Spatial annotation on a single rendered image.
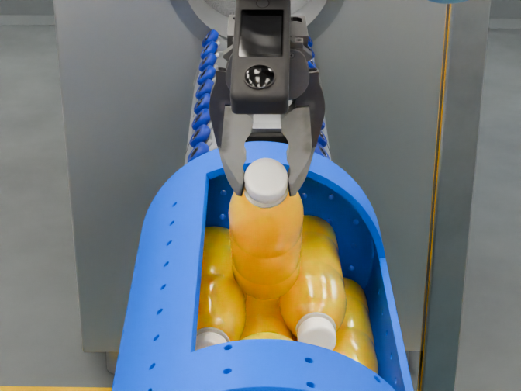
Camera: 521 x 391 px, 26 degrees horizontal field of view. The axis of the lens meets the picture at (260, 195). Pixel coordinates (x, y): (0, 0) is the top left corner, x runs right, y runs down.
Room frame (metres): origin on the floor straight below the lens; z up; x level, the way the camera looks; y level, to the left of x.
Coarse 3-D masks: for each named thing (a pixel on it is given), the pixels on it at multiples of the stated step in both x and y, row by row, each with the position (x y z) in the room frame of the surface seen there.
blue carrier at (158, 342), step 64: (192, 192) 1.07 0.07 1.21; (320, 192) 1.16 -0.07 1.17; (192, 256) 0.93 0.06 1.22; (384, 256) 1.11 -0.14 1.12; (128, 320) 0.92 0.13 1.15; (192, 320) 0.82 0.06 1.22; (384, 320) 1.04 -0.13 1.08; (128, 384) 0.79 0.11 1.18; (192, 384) 0.72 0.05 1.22; (256, 384) 0.71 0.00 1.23; (320, 384) 0.71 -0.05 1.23; (384, 384) 0.76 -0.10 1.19
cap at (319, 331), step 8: (312, 320) 0.96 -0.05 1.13; (320, 320) 0.96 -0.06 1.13; (328, 320) 0.97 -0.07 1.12; (304, 328) 0.95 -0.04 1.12; (312, 328) 0.95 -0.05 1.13; (320, 328) 0.95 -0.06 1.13; (328, 328) 0.95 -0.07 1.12; (304, 336) 0.95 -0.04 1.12; (312, 336) 0.95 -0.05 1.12; (320, 336) 0.95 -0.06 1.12; (328, 336) 0.95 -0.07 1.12; (320, 344) 0.95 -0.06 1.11; (328, 344) 0.95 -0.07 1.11
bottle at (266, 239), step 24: (288, 192) 0.93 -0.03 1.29; (240, 216) 0.92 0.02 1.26; (264, 216) 0.91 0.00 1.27; (288, 216) 0.92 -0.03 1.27; (240, 240) 0.94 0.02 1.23; (264, 240) 0.92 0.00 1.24; (288, 240) 0.93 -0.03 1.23; (240, 264) 0.97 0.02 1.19; (264, 264) 0.95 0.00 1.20; (288, 264) 0.97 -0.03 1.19; (240, 288) 1.01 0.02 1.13; (264, 288) 0.99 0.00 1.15; (288, 288) 1.01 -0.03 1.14
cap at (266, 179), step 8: (256, 160) 0.93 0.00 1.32; (264, 160) 0.93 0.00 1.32; (272, 160) 0.93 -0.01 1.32; (248, 168) 0.92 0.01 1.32; (256, 168) 0.92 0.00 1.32; (264, 168) 0.92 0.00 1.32; (272, 168) 0.92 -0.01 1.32; (280, 168) 0.92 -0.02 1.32; (248, 176) 0.91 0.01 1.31; (256, 176) 0.91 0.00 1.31; (264, 176) 0.91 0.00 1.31; (272, 176) 0.91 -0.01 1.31; (280, 176) 0.91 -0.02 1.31; (248, 184) 0.91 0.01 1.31; (256, 184) 0.91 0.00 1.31; (264, 184) 0.91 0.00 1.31; (272, 184) 0.91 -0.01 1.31; (280, 184) 0.91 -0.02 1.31; (248, 192) 0.91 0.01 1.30; (256, 192) 0.90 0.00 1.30; (264, 192) 0.90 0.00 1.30; (272, 192) 0.90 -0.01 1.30; (280, 192) 0.90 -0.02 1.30; (256, 200) 0.91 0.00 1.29; (264, 200) 0.90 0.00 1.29; (272, 200) 0.91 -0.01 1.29
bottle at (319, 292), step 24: (312, 216) 1.15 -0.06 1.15; (312, 240) 1.09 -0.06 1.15; (336, 240) 1.14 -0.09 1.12; (312, 264) 1.04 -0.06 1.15; (336, 264) 1.07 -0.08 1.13; (312, 288) 1.00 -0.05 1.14; (336, 288) 1.01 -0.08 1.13; (288, 312) 0.99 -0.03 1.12; (312, 312) 0.98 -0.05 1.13; (336, 312) 0.99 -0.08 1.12
